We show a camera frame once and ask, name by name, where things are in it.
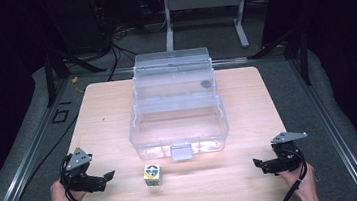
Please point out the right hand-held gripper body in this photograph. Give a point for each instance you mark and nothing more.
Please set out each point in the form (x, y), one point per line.
(286, 159)

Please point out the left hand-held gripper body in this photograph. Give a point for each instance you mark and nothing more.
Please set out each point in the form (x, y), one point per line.
(81, 182)

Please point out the colourful puzzle cube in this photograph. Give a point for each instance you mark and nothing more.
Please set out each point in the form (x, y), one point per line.
(152, 175)

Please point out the clear plastic storage box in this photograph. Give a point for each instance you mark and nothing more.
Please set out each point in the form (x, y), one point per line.
(177, 127)

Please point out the person's right hand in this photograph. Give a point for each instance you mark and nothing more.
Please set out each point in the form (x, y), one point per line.
(311, 190)

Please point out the yellow plug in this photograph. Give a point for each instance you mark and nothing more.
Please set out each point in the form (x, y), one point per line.
(74, 80)

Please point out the black metal stand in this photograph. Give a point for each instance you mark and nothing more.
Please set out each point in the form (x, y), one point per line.
(302, 54)
(54, 70)

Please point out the dark cabinet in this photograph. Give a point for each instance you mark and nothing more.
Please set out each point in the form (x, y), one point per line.
(81, 27)

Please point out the aluminium floor rail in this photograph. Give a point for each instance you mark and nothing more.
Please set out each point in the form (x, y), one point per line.
(337, 130)
(23, 173)
(246, 60)

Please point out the white metal stand frame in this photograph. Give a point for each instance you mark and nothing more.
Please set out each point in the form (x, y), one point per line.
(204, 0)

